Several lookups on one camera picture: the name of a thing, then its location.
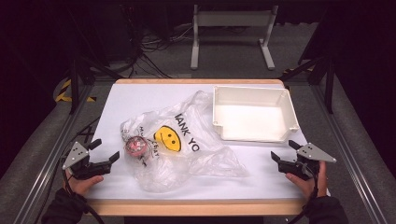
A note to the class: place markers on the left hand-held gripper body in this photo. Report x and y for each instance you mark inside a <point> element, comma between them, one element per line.
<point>81,166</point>

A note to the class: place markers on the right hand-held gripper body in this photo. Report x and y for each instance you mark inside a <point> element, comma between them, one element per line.
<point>303,165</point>

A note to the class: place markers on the red-lidded round candy container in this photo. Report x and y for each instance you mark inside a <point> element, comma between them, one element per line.
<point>136,146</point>

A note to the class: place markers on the white plastic bin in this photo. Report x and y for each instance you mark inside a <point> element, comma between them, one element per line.
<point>249,119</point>

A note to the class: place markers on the clear smiley plastic bag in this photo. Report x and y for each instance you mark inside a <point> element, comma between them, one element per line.
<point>193,155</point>

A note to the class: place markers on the person's left hand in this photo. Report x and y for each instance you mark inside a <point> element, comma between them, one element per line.
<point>81,185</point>

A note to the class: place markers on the person's right hand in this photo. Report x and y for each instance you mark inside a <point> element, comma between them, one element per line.
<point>309,185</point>

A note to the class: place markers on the yellow black hazard tape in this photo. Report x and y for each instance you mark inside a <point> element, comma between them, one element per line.
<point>62,93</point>

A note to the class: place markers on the black tripod stand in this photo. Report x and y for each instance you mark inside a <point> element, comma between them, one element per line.
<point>328,84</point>
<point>74,81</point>

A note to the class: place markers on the aluminium frame rail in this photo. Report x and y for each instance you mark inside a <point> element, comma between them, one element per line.
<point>348,155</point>
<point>46,165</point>

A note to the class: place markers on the white metal stand frame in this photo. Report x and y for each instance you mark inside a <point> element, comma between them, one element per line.
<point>232,18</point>

